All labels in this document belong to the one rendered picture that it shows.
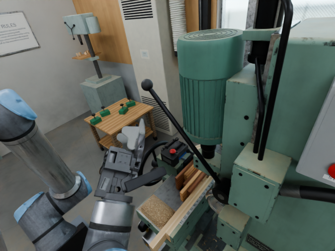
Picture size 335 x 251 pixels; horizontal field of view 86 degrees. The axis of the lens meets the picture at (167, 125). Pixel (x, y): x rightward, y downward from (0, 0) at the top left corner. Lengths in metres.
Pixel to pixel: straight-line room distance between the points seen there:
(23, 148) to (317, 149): 0.79
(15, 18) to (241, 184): 3.29
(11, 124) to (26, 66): 2.72
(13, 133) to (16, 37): 2.70
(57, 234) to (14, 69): 2.63
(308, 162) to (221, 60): 0.27
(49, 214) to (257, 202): 0.95
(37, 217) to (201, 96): 0.95
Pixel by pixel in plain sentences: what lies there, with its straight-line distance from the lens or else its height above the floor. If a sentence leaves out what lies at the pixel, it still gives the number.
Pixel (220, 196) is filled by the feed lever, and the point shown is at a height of 1.12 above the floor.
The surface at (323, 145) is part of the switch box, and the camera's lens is 0.34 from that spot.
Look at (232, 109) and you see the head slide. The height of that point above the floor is 1.35.
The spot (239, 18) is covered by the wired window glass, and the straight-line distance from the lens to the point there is 2.00.
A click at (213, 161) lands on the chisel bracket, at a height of 1.07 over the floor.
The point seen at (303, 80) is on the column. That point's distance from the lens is 0.37.
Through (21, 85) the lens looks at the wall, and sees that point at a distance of 3.40.
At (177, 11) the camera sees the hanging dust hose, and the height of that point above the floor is 1.49.
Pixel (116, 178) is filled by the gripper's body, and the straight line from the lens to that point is 0.46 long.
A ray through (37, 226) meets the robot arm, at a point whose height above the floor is 0.80.
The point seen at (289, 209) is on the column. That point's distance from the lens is 0.56.
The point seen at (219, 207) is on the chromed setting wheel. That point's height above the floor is 1.02.
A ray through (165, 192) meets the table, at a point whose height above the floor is 0.90.
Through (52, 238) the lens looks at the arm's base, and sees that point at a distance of 1.13.
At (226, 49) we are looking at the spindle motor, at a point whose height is 1.48.
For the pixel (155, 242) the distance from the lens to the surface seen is 0.71.
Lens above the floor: 1.59
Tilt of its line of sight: 35 degrees down
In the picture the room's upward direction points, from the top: 8 degrees counter-clockwise
